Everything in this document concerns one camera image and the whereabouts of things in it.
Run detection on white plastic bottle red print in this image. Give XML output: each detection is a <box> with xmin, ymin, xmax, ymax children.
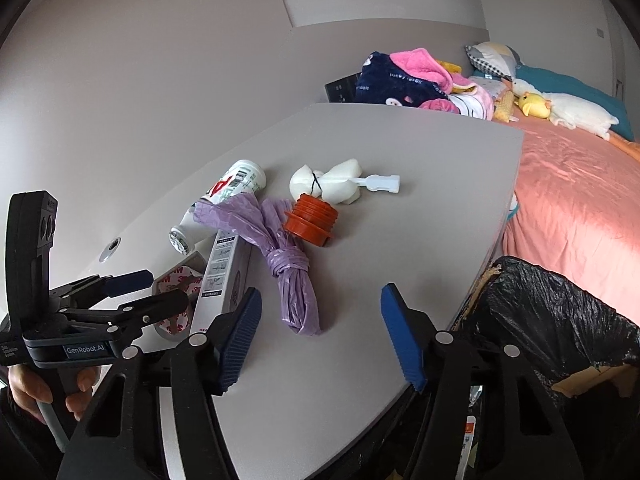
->
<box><xmin>170</xmin><ymin>159</ymin><xmax>267</xmax><ymax>256</ymax></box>

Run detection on pink towel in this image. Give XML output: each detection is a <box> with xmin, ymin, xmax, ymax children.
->
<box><xmin>390</xmin><ymin>48</ymin><xmax>481</xmax><ymax>93</ymax></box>

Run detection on black switch panel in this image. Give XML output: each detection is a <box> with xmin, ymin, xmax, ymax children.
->
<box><xmin>324</xmin><ymin>72</ymin><xmax>363</xmax><ymax>106</ymax></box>

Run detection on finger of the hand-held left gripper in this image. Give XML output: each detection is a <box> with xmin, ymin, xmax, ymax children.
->
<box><xmin>50</xmin><ymin>270</ymin><xmax>154</xmax><ymax>308</ymax></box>
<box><xmin>62</xmin><ymin>290</ymin><xmax>190</xmax><ymax>336</ymax></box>

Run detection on long white carton box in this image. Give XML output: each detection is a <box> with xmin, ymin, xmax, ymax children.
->
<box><xmin>189</xmin><ymin>230</ymin><xmax>253</xmax><ymax>341</ymax></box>

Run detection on navy printed garment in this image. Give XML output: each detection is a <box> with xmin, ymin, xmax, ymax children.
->
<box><xmin>354</xmin><ymin>52</ymin><xmax>453</xmax><ymax>108</ymax></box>

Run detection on yellow duck plush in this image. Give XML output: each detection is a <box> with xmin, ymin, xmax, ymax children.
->
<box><xmin>515</xmin><ymin>92</ymin><xmax>553</xmax><ymax>120</ymax></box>

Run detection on purple plastic bag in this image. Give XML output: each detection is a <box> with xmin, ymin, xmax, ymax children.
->
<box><xmin>192</xmin><ymin>195</ymin><xmax>323</xmax><ymax>337</ymax></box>

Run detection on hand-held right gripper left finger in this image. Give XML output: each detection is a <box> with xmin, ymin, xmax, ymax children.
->
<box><xmin>57</xmin><ymin>287</ymin><xmax>263</xmax><ymax>480</ymax></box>

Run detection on white pink clothes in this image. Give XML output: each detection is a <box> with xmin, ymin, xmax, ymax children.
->
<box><xmin>420</xmin><ymin>85</ymin><xmax>496</xmax><ymax>121</ymax></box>

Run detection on red white round packet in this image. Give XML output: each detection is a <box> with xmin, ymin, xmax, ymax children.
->
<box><xmin>152</xmin><ymin>265</ymin><xmax>207</xmax><ymax>341</ymax></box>

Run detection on person's left hand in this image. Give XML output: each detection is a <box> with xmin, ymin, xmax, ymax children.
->
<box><xmin>7</xmin><ymin>362</ymin><xmax>103</xmax><ymax>423</ymax></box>

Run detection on white goose plush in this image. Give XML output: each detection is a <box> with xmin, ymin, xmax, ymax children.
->
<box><xmin>510</xmin><ymin>77</ymin><xmax>621</xmax><ymax>141</ymax></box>

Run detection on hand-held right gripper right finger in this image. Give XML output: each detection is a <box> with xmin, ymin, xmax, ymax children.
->
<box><xmin>381</xmin><ymin>283</ymin><xmax>583</xmax><ymax>480</ymax></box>

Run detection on orange ribbed plastic cap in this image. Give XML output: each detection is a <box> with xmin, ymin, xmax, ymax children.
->
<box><xmin>283</xmin><ymin>194</ymin><xmax>340</xmax><ymax>248</ymax></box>

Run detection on teal pillow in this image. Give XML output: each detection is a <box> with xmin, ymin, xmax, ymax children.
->
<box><xmin>512</xmin><ymin>65</ymin><xmax>636</xmax><ymax>141</ymax></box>

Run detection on white foam piece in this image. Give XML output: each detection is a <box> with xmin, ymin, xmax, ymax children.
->
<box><xmin>290</xmin><ymin>158</ymin><xmax>363</xmax><ymax>206</ymax></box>

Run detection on bed with pink sheet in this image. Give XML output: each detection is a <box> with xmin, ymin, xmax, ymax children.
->
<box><xmin>500</xmin><ymin>110</ymin><xmax>640</xmax><ymax>331</ymax></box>

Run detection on grey checked pillow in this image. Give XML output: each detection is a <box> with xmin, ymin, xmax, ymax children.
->
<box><xmin>465</xmin><ymin>41</ymin><xmax>526</xmax><ymax>81</ymax></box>

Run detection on white plastic clip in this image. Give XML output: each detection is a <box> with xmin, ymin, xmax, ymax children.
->
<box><xmin>357</xmin><ymin>174</ymin><xmax>402</xmax><ymax>195</ymax></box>

